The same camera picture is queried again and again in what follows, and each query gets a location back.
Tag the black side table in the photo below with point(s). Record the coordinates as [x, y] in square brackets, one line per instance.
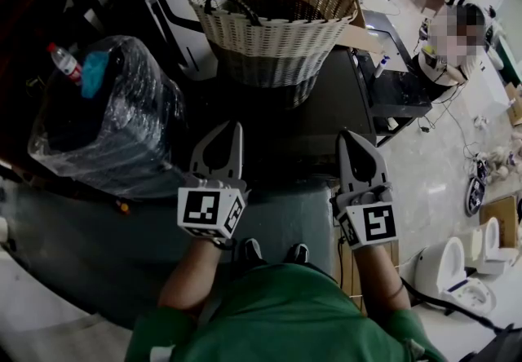
[395, 91]

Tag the pile of plush toys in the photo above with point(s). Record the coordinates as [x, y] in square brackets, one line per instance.
[501, 164]

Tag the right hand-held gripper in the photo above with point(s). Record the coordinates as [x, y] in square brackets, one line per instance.
[377, 223]

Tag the person's shoe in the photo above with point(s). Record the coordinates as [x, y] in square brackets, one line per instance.
[253, 249]
[297, 253]

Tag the black and white machine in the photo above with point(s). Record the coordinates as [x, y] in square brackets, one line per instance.
[175, 26]

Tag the small orange object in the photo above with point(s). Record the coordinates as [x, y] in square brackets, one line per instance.
[123, 206]

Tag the person's left forearm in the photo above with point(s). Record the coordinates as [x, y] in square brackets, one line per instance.
[185, 279]

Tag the round black disc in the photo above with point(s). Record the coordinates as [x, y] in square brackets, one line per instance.
[475, 197]

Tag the clear water bottle red label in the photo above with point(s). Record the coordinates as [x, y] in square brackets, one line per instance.
[65, 63]

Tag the blue cloth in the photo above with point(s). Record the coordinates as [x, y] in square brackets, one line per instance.
[94, 75]

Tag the person's green shirt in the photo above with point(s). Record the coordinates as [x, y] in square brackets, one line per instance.
[281, 319]

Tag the small white bottle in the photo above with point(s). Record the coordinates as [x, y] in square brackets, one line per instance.
[381, 67]

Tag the brown cardboard box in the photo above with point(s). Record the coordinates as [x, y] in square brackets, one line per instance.
[503, 217]
[516, 105]

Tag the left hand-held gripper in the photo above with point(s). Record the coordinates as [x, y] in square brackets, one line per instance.
[204, 209]

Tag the white toilet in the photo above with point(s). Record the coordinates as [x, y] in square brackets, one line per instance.
[448, 270]
[491, 246]

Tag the person's left shoe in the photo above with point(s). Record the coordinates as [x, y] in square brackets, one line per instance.
[253, 249]

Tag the person's right forearm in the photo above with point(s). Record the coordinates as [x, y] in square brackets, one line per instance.
[377, 279]

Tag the person's right shoe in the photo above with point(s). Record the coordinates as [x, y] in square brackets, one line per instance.
[297, 253]

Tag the woven laundry basket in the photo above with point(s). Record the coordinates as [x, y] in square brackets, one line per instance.
[277, 38]

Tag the plastic-wrapped black bundle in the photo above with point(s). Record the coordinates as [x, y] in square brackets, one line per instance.
[114, 128]

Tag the dark washing machine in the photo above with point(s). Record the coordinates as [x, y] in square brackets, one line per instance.
[310, 111]

